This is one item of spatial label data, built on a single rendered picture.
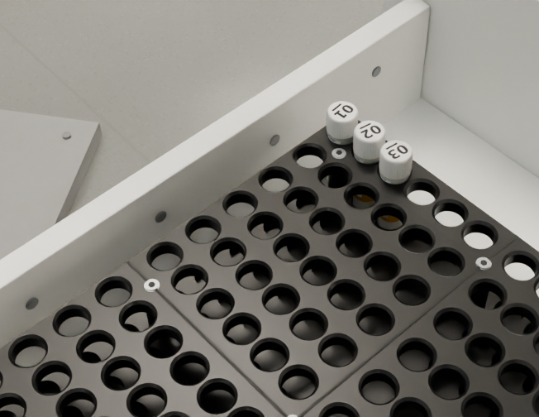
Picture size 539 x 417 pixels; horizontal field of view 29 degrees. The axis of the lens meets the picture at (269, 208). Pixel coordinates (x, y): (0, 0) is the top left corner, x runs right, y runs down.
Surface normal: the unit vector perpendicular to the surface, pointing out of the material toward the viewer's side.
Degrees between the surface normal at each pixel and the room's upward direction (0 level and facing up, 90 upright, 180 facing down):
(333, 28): 0
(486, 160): 0
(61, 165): 3
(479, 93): 90
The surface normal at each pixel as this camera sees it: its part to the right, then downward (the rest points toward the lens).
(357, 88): 0.67, 0.56
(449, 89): -0.74, 0.53
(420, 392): -0.03, -0.64
